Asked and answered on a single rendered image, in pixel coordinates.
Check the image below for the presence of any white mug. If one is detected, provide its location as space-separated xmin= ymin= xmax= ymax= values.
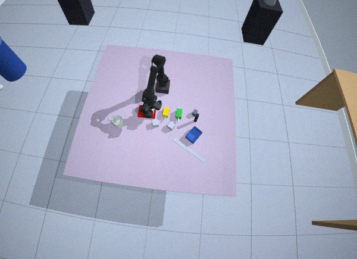
xmin=109 ymin=115 xmax=125 ymax=129

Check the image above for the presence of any red tray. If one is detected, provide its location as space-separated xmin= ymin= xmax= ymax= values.
xmin=138 ymin=105 xmax=156 ymax=118

